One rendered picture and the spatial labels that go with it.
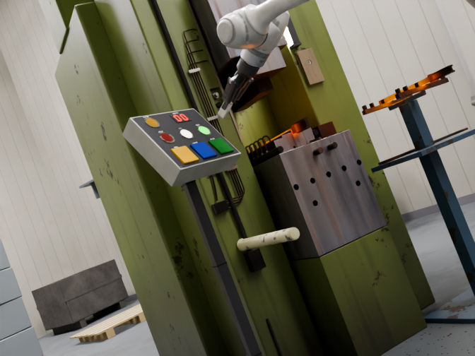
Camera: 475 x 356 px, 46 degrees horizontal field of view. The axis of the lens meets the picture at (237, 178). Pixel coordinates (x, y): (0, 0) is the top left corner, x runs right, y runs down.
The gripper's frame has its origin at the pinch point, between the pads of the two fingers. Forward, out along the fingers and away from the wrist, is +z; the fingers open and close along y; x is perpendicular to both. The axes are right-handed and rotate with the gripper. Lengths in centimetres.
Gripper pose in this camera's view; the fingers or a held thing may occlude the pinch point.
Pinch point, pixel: (225, 108)
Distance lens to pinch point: 203.0
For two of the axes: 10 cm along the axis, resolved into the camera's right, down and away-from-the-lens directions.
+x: -6.7, -6.5, 3.5
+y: 5.9, -1.9, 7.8
